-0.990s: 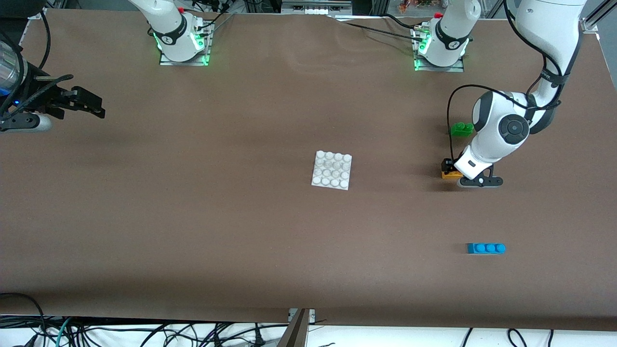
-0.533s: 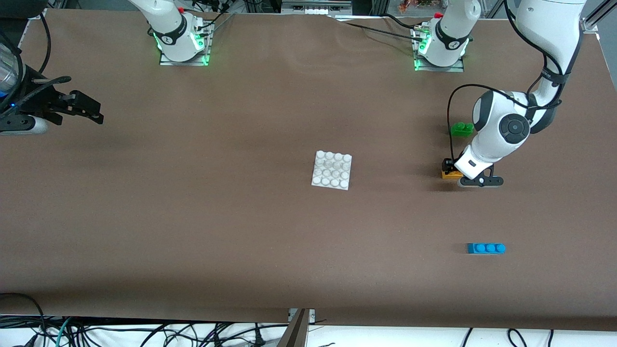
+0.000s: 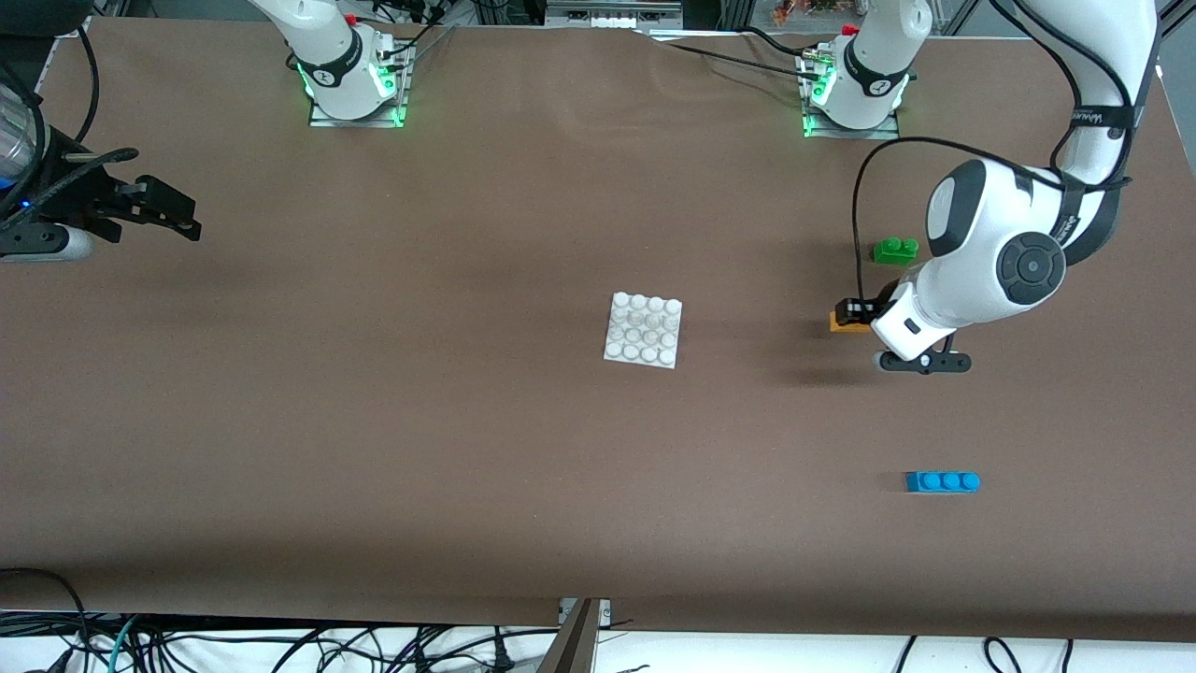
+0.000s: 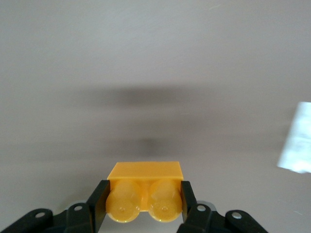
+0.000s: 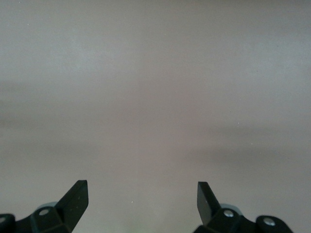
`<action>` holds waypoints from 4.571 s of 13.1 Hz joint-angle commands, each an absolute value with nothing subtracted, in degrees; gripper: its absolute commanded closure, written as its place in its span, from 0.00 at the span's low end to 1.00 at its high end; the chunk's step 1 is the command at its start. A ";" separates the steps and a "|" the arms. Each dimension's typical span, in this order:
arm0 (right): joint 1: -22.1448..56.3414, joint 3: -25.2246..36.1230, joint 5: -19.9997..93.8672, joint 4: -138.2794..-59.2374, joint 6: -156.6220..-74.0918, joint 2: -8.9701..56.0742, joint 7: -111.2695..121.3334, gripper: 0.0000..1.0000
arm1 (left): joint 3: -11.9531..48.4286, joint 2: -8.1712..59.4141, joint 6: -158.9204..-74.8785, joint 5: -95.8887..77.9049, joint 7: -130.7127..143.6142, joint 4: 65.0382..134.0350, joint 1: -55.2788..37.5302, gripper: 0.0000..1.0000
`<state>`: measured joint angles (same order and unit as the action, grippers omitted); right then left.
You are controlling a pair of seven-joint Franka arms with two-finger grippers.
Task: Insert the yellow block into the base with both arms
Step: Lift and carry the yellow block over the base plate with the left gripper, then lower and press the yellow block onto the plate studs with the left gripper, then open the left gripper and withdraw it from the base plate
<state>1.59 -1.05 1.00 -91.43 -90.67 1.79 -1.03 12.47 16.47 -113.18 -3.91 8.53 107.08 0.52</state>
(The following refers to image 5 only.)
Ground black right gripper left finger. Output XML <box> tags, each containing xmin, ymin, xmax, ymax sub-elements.
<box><xmin>0</xmin><ymin>180</ymin><xmax>89</xmax><ymax>233</ymax></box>

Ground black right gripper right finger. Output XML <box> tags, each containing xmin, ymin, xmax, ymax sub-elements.
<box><xmin>193</xmin><ymin>181</ymin><xmax>294</xmax><ymax>233</ymax></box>

